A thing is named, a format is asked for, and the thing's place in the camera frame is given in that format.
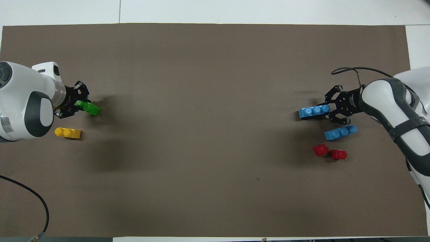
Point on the yellow toy building block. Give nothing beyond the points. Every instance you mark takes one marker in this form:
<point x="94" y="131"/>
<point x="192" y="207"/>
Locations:
<point x="68" y="133"/>

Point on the red toy building block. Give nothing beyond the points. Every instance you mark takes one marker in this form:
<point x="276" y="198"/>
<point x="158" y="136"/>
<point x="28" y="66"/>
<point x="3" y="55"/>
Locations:
<point x="320" y="150"/>
<point x="338" y="154"/>

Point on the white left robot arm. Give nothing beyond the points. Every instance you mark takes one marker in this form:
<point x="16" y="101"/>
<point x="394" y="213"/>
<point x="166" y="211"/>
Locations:
<point x="20" y="101"/>

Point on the brown table mat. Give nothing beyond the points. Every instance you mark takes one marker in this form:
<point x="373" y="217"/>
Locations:
<point x="208" y="134"/>

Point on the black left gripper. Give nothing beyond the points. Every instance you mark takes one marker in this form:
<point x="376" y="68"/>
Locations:
<point x="69" y="99"/>

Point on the green toy building block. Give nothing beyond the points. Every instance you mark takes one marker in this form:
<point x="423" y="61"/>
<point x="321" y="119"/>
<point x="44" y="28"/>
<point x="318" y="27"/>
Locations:
<point x="90" y="108"/>

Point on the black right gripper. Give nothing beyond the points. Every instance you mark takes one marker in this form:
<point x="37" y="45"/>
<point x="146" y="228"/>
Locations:
<point x="349" y="102"/>

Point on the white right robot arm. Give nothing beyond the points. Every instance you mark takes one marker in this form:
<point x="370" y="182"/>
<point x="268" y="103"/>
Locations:
<point x="383" y="101"/>

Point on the blue toy building block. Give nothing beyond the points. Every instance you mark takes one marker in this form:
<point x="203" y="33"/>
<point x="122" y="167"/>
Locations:
<point x="340" y="132"/>
<point x="314" y="111"/>

